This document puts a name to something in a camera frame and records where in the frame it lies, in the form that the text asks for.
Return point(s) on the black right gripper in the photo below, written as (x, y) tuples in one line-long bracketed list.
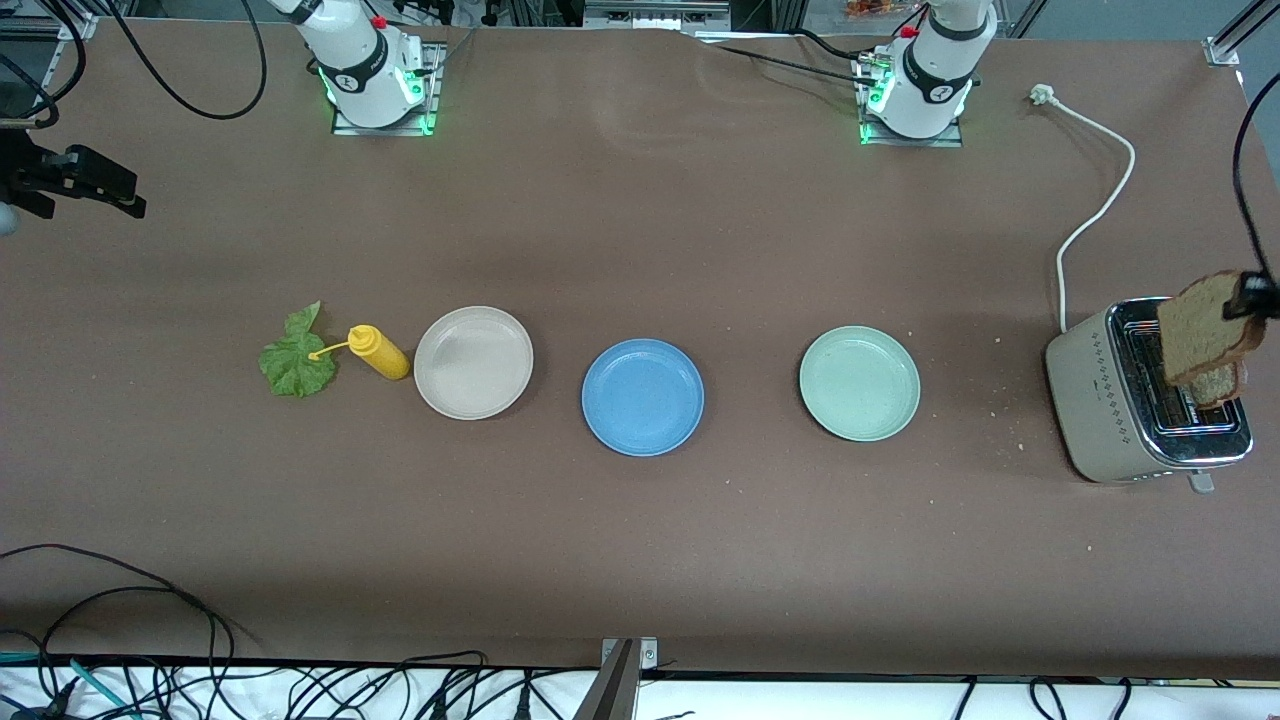
[(20, 167)]

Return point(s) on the brown bread slice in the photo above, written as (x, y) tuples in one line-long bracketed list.
[(1195, 335), (1218, 387)]

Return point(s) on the green lettuce leaf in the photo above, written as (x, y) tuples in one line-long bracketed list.
[(295, 365)]

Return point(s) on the yellow mustard squeeze bottle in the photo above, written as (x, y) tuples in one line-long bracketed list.
[(380, 355)]

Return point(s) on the pale green round plate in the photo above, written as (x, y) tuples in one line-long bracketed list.
[(860, 383)]

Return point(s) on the beige round plate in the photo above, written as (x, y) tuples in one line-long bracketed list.
[(473, 362)]

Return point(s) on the blue round plate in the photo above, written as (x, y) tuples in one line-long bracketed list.
[(642, 397)]

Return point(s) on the beige chrome-topped toaster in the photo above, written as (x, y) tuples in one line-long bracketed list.
[(1095, 400)]

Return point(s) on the orange packaged item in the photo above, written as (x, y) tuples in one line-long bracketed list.
[(870, 8)]

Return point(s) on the dark metal pole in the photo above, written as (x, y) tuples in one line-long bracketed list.
[(612, 695)]

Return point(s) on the aluminium frame rail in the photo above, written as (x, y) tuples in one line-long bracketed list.
[(655, 15), (78, 25), (1222, 50)]

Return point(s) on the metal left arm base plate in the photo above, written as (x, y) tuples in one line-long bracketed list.
[(950, 141)]

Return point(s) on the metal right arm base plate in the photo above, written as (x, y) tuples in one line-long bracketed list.
[(434, 90)]

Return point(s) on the silver table edge bracket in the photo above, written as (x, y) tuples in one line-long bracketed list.
[(648, 655)]

